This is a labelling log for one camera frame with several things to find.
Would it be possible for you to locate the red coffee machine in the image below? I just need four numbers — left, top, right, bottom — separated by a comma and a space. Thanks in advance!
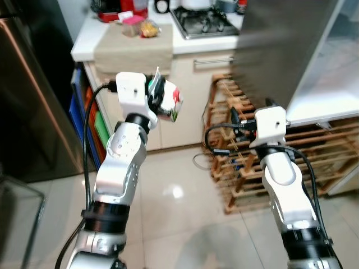
91, 0, 150, 23

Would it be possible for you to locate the steel bar drawer handle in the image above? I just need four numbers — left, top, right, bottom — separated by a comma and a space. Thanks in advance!
194, 56, 233, 71

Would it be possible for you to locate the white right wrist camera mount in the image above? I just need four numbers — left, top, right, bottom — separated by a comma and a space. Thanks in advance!
250, 106, 289, 149

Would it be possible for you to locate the small white paper card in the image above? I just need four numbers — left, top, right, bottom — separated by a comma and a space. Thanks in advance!
117, 10, 135, 22

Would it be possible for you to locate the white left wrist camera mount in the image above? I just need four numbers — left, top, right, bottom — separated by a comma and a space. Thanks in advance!
115, 73, 159, 121

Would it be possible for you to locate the white pot with handle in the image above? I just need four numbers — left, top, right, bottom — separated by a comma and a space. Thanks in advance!
179, 0, 213, 11

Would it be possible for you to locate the beige cloth mat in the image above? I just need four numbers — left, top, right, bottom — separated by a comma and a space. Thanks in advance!
94, 25, 173, 73

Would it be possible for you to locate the white kitchen counter cabinet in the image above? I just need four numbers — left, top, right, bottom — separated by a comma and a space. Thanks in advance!
72, 8, 247, 152

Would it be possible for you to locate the steel gas stove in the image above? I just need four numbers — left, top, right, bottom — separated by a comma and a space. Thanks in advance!
170, 6, 242, 40

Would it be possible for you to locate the orange plastic board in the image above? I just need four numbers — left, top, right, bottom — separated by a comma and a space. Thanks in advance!
84, 87, 100, 135

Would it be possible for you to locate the wooden wine rack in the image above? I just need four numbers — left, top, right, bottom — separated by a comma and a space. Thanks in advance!
203, 73, 359, 215

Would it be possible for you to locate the green plastic board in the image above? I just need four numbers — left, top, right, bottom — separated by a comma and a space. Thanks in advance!
93, 109, 113, 147

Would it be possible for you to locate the blue plastic board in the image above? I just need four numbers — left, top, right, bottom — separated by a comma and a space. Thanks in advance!
70, 67, 104, 169

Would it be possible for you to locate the glass table with metal frame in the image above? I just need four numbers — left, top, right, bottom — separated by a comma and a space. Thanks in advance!
0, 175, 47, 269

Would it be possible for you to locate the tall dark steel appliance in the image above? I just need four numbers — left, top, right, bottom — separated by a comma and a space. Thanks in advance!
0, 0, 97, 183

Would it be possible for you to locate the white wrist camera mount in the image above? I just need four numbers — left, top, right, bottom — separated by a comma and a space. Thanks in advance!
250, 106, 289, 149
115, 73, 159, 121

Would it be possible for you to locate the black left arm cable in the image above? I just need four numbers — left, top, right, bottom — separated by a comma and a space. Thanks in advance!
53, 81, 118, 269

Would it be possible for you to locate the clear bag of yellow snacks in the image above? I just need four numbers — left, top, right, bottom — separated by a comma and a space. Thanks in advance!
140, 20, 162, 39

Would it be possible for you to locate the small juice carton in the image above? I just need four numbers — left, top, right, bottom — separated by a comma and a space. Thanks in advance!
147, 67, 185, 123

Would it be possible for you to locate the pink plastic box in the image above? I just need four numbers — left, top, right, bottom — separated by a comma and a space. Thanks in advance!
122, 16, 144, 38

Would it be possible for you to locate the grey glass canister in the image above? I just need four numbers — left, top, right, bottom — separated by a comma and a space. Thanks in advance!
215, 0, 237, 13

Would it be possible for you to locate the steel fridge door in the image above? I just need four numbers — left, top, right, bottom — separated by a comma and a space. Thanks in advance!
231, 0, 359, 128

